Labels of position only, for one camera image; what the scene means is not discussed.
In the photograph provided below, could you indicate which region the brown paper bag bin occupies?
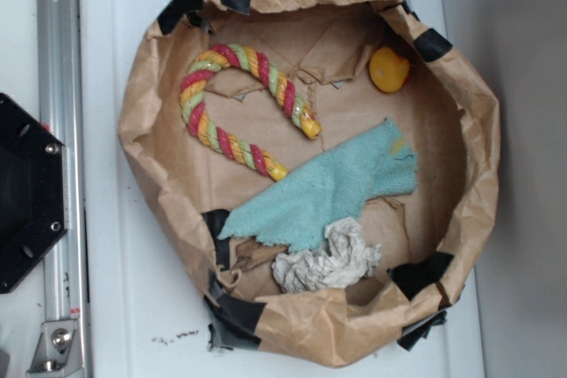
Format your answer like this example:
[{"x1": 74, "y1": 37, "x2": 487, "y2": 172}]
[{"x1": 118, "y1": 0, "x2": 501, "y2": 366}]

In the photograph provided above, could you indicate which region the multicolored twisted rope toy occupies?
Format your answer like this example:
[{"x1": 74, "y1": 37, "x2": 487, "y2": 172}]
[{"x1": 179, "y1": 43, "x2": 322, "y2": 181}]

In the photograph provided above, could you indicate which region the yellow red rubber duck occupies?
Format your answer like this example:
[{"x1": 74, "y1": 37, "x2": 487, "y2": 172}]
[{"x1": 369, "y1": 46, "x2": 410, "y2": 93}]

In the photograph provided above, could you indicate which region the silver corner bracket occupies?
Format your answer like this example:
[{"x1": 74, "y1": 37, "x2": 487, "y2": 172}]
[{"x1": 26, "y1": 319, "x2": 81, "y2": 377}]

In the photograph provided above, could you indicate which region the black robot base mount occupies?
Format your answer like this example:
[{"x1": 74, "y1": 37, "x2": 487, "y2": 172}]
[{"x1": 1, "y1": 94, "x2": 66, "y2": 294}]

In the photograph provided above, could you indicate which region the teal terry cloth rag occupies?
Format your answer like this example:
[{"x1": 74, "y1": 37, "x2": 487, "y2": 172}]
[{"x1": 219, "y1": 120, "x2": 417, "y2": 251}]

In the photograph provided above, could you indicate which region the white plastic tray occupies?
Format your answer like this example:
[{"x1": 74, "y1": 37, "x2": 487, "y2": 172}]
[{"x1": 80, "y1": 0, "x2": 485, "y2": 377}]

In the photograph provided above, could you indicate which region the aluminium extrusion rail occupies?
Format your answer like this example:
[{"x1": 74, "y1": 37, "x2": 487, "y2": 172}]
[{"x1": 37, "y1": 0, "x2": 93, "y2": 377}]

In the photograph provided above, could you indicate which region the crumpled white paper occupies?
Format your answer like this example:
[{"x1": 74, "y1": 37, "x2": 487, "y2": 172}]
[{"x1": 272, "y1": 217, "x2": 383, "y2": 293}]

